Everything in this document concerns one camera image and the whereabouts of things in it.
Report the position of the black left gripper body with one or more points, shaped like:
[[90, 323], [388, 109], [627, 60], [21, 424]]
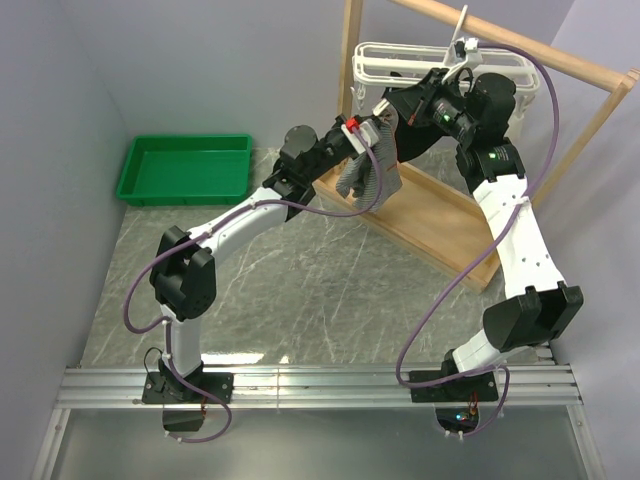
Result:
[[333, 150]]

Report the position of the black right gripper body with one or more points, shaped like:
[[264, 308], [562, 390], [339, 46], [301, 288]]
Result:
[[436, 103]]

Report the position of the striped grey boxer underwear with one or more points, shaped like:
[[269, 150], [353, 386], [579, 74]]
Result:
[[368, 188]]

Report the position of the white clip hanger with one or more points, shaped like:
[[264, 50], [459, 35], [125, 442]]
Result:
[[392, 65]]

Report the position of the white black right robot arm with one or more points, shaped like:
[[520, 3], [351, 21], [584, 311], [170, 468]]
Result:
[[538, 303]]

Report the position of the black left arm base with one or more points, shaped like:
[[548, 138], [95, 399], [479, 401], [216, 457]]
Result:
[[184, 409]]

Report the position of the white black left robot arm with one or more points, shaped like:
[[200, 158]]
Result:
[[184, 278]]

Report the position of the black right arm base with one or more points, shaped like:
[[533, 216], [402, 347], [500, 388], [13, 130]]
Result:
[[458, 412]]

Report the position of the black hanging underwear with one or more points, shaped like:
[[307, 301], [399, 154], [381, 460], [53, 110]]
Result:
[[412, 143]]

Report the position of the white hanging garment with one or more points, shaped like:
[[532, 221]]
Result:
[[516, 120]]

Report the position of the wooden clothes rack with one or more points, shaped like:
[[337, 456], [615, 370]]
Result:
[[440, 224]]

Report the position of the green plastic tray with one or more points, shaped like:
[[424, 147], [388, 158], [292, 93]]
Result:
[[186, 170]]

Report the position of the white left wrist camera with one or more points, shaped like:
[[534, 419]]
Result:
[[362, 134]]

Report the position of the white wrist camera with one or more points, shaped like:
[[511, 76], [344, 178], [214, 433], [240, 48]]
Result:
[[362, 134], [461, 53]]

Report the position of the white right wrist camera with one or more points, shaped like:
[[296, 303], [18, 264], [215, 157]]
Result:
[[461, 53]]

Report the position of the aluminium mounting rail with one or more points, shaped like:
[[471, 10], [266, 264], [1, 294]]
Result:
[[316, 387]]

